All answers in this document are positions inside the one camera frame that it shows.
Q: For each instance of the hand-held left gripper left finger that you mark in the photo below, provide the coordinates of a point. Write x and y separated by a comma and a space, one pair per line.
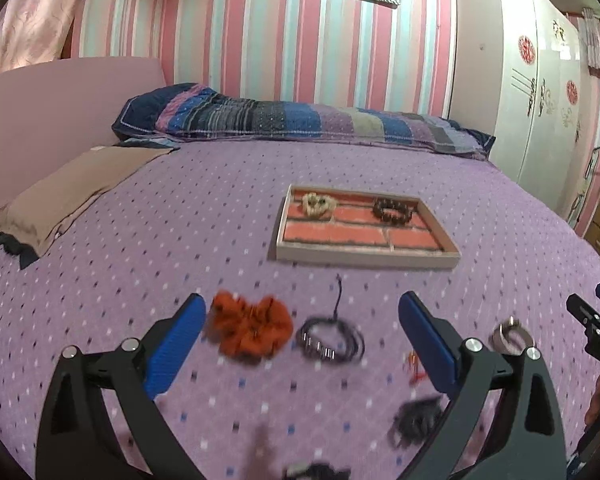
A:
180, 340

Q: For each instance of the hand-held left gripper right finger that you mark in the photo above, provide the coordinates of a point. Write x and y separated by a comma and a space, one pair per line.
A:
427, 340

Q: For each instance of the orange fabric scrunchie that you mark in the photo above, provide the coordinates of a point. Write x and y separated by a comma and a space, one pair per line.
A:
250, 327

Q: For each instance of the silver bangle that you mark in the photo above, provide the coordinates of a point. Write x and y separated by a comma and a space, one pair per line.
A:
512, 337

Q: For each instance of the brick-pattern jewelry tray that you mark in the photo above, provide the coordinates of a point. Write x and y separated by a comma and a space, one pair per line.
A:
360, 232

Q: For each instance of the purple dotted bed sheet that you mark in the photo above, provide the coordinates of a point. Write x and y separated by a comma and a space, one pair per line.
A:
180, 260

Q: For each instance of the cream scrunchie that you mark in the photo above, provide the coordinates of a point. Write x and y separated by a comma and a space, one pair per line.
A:
319, 204

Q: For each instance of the brown folded cloth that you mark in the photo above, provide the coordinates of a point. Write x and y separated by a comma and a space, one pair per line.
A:
75, 185

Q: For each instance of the black cloth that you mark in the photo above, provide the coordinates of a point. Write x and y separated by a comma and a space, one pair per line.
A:
10, 250

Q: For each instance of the white wardrobe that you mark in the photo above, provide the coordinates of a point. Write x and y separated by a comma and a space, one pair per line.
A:
525, 85

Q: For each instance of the striped patchwork pillow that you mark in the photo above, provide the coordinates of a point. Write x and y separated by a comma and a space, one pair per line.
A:
300, 120

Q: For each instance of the window valance curtain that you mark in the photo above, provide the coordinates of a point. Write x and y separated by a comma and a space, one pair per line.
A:
595, 40

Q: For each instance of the pink headboard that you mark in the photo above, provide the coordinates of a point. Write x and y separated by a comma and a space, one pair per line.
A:
40, 110

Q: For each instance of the pink curtain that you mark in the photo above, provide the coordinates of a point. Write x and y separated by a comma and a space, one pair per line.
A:
25, 15

